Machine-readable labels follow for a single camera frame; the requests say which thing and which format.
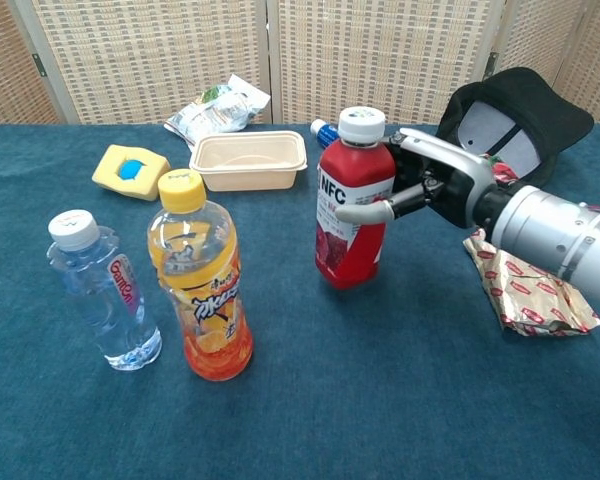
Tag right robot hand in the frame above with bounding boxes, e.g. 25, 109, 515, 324
335, 127, 499, 231

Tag red NFC juice bottle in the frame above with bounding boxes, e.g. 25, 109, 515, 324
314, 105, 397, 291

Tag orange drink bottle yellow cap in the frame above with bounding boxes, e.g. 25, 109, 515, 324
146, 168, 255, 383

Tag red snack packet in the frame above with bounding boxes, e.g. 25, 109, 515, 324
485, 154, 520, 190

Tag black baseball cap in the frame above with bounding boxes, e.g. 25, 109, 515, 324
434, 66, 595, 190

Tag gold foil wrapper red logos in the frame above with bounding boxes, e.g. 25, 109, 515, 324
462, 228, 600, 338

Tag small blue bottle white cap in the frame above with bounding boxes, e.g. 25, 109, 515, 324
309, 118, 341, 150

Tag woven folding screen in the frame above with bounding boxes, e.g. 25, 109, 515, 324
0, 0, 600, 129

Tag beige plastic food container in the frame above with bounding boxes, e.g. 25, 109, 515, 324
188, 130, 309, 193

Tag teal tablecloth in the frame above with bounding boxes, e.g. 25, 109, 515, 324
0, 122, 600, 480

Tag crumpled white green snack bag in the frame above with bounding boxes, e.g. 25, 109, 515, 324
163, 73, 272, 151

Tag yellow foam block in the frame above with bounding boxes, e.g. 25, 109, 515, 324
91, 144, 172, 203

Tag clear water bottle white cap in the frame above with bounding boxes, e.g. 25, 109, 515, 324
45, 209, 163, 372

